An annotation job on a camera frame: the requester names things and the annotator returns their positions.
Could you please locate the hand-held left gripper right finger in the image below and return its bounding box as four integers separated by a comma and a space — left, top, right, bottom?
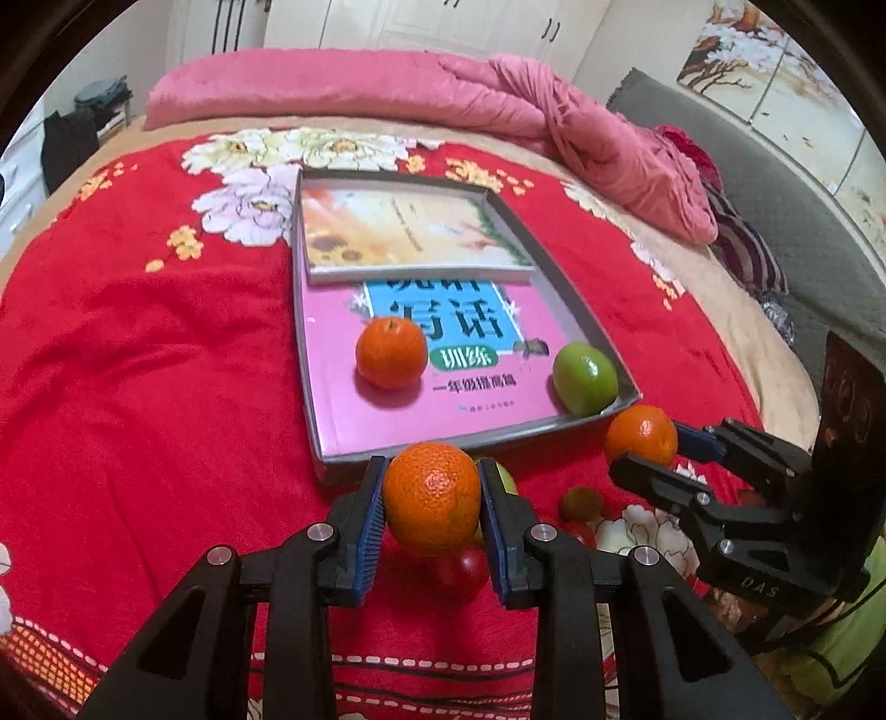
476, 457, 797, 720

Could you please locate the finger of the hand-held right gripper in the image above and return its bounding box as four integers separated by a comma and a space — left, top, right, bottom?
609, 453, 790, 563
674, 417, 814, 501

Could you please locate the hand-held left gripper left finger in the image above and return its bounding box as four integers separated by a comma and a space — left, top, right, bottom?
76, 455, 390, 720

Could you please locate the small orange mandarin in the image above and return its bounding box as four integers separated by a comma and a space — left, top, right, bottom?
604, 405, 679, 468

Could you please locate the red cherry tomato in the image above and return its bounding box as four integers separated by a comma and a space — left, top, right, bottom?
425, 546, 491, 602

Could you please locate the grey cardboard box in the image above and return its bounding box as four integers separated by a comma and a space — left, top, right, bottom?
291, 168, 641, 484

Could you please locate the brown longan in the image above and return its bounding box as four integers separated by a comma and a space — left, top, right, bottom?
559, 486, 605, 522

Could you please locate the green round fruit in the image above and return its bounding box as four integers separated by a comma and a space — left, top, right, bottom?
552, 342, 619, 418
473, 457, 519, 497

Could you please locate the grey patterned cloth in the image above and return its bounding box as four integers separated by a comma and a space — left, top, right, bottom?
758, 294, 804, 347

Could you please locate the pink book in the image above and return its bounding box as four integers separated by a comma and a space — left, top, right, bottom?
296, 277, 589, 458

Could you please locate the large orange mandarin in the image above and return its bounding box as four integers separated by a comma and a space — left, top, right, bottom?
355, 316, 428, 390

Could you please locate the striped cloth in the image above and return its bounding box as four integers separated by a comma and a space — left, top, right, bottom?
702, 187, 790, 295

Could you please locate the yellow-green cloth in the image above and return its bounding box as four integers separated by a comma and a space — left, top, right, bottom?
775, 609, 886, 707

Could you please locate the grey padded headboard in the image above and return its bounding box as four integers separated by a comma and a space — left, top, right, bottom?
609, 67, 886, 389

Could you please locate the red floral blanket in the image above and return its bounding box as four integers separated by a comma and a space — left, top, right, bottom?
0, 128, 783, 720

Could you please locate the dark red cloth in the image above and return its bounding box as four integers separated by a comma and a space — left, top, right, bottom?
654, 125, 724, 195

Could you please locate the yellow floral book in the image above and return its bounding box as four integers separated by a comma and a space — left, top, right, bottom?
301, 181, 539, 286

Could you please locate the pink quilt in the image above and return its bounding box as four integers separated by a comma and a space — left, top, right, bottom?
143, 52, 721, 245

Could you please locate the black clothing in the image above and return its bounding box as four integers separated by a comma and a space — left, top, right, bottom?
42, 107, 101, 198

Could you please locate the white drawer unit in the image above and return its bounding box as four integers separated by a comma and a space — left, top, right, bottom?
0, 114, 49, 243

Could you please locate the small stool with items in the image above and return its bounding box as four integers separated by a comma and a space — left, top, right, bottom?
73, 79, 132, 143

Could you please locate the white wardrobe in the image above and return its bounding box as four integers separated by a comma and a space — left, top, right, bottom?
166, 0, 617, 77

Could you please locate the floral wall painting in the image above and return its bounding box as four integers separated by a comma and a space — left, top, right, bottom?
674, 0, 886, 209

